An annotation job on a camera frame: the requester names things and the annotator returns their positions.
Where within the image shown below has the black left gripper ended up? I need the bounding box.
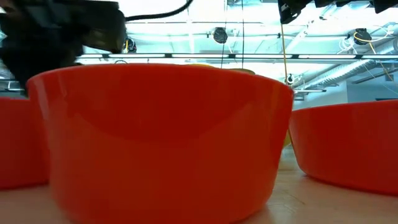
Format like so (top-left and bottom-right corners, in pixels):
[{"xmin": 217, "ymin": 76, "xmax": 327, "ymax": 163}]
[{"xmin": 0, "ymin": 0, "xmax": 127, "ymax": 93}]

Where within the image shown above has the large red plastic bowl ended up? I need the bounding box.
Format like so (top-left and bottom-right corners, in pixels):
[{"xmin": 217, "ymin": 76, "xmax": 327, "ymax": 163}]
[{"xmin": 26, "ymin": 63, "xmax": 295, "ymax": 224}]

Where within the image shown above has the black ceiling cable reel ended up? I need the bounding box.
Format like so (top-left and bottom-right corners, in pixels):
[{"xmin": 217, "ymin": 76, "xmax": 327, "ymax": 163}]
[
  {"xmin": 353, "ymin": 27, "xmax": 373, "ymax": 45},
  {"xmin": 213, "ymin": 27, "xmax": 229, "ymax": 45},
  {"xmin": 124, "ymin": 37, "xmax": 137, "ymax": 54}
]

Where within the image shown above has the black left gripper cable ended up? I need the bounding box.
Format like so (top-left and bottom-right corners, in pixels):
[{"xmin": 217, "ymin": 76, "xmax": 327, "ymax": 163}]
[{"xmin": 124, "ymin": 0, "xmax": 195, "ymax": 22}]

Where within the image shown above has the black hanging cable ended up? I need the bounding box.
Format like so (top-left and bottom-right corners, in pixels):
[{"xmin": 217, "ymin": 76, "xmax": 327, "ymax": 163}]
[{"xmin": 241, "ymin": 0, "xmax": 246, "ymax": 74}]

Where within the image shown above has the long ceiling light rail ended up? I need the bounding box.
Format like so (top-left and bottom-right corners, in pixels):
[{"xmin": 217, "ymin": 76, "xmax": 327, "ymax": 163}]
[{"xmin": 76, "ymin": 52, "xmax": 398, "ymax": 62}]

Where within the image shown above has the yellow hanging cable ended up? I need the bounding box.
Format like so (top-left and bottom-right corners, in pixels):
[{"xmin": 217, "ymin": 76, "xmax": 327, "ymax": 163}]
[{"xmin": 279, "ymin": 21, "xmax": 294, "ymax": 111}]

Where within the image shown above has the silver ventilation duct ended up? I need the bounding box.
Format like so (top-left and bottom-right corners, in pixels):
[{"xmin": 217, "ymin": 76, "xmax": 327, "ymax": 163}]
[{"xmin": 292, "ymin": 58, "xmax": 383, "ymax": 91}]

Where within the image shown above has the thin yellow ceiling cord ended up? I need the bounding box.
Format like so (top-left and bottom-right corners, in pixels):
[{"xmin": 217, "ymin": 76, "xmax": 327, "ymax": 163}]
[{"xmin": 353, "ymin": 32, "xmax": 394, "ymax": 82}]

